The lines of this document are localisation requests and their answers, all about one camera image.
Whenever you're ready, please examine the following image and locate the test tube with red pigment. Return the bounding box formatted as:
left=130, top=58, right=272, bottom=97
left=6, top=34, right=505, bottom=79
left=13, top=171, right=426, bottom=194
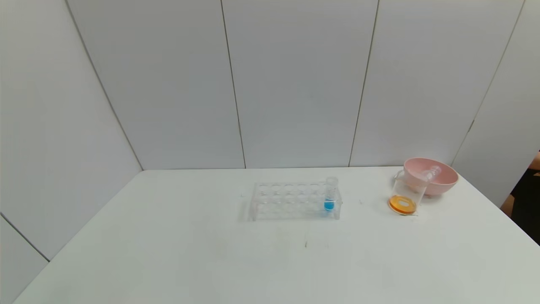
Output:
left=418, top=166, right=442, bottom=186

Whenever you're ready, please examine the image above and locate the clear acrylic test tube rack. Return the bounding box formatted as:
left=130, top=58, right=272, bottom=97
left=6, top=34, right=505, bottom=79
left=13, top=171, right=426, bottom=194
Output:
left=248, top=181, right=343, bottom=222

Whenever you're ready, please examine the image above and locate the test tube with blue pigment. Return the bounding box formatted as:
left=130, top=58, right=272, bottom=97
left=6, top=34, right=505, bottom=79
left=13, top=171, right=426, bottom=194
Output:
left=324, top=176, right=339, bottom=212

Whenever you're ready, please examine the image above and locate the clear glass beaker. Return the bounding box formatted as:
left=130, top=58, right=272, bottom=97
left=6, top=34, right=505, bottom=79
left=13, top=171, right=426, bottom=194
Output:
left=388, top=169, right=430, bottom=217

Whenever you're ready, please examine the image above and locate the pink bowl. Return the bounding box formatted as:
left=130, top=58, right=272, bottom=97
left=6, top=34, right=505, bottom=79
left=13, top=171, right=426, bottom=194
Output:
left=403, top=157, right=459, bottom=197

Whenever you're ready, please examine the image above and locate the dark background object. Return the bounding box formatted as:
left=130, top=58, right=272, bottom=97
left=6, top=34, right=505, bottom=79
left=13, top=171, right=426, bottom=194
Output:
left=510, top=150, right=540, bottom=246

